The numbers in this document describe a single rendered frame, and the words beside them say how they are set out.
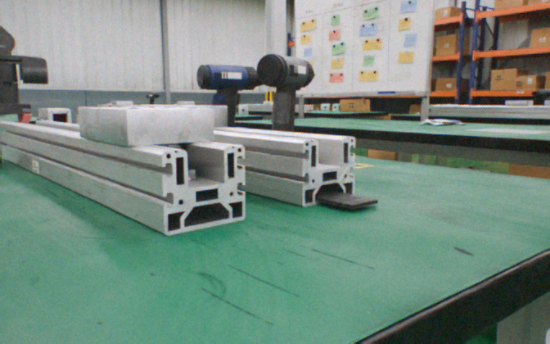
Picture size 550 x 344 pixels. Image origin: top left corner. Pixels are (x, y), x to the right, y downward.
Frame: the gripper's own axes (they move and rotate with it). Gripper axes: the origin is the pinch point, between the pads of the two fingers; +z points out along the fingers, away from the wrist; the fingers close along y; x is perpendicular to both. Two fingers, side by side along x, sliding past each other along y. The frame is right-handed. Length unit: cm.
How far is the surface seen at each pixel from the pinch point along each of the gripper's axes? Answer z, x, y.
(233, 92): -12, -48, 38
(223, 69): -17, -48, 36
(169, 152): -5, -98, -5
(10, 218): 3, -80, -16
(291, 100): -10, -74, 33
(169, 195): -1, -97, -5
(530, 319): 20, -116, 40
